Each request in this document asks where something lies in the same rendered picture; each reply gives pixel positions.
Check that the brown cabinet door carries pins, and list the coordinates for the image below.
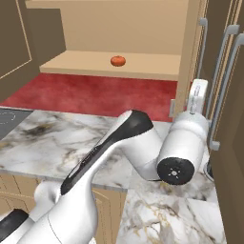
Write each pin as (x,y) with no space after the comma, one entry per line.
(213,19)
(19,38)

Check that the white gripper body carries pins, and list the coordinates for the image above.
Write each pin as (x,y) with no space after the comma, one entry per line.
(197,95)

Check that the dark grey hob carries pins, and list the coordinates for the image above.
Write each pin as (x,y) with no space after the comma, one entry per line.
(11,122)

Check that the tan open wall cabinet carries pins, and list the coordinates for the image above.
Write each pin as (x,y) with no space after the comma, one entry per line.
(127,35)

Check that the tan base cabinet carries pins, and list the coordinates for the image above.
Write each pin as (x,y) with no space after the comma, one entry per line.
(109,213)

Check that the red tomato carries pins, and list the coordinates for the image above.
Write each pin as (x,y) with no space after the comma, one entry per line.
(118,61)

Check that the brown tall cupboard door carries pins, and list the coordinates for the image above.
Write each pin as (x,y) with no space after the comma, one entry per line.
(233,178)

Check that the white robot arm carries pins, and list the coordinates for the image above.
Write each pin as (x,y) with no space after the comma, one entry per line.
(79,197)

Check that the grey wall socket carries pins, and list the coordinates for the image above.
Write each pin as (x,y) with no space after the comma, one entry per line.
(172,108)

